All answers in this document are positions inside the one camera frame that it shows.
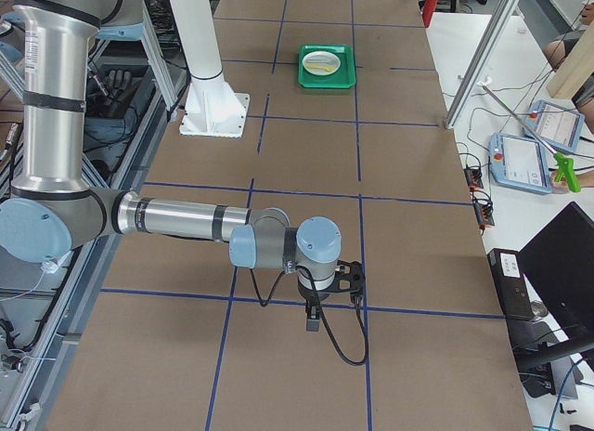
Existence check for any yellow plastic spoon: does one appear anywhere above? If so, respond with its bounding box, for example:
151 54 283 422
303 64 338 76

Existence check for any black box device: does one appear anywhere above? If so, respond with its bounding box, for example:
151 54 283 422
487 248 533 321

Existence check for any orange black adapter lower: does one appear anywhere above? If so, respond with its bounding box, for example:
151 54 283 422
472 199 495 229

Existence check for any orange black adapter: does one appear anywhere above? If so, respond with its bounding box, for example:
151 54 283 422
472 199 495 229
463 166 484 190

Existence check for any orange black adapter upper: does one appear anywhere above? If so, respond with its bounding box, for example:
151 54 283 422
463 166 484 190

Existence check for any green plastic tray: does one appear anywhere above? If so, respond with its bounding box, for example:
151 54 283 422
297 44 357 89

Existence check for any black computer monitor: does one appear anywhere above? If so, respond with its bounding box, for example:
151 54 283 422
519 202 593 337

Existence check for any white round plate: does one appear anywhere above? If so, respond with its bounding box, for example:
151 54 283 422
301 50 342 73

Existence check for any near blue teach pendant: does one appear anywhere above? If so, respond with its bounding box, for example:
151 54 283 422
488 133 553 194

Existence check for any blue teach pendant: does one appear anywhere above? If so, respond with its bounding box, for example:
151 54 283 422
488 133 553 194
525 99 585 153

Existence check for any far blue teach pendant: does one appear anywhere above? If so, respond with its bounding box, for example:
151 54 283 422
525 99 585 153

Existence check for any red cylinder tube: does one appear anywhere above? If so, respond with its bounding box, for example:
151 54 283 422
421 0 438 29

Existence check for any seated person black shirt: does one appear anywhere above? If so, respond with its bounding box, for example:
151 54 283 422
543 0 594 111

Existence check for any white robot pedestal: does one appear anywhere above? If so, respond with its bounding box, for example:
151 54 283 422
169 0 250 138

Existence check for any aluminium frame post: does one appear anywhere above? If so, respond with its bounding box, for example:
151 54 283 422
445 0 520 129

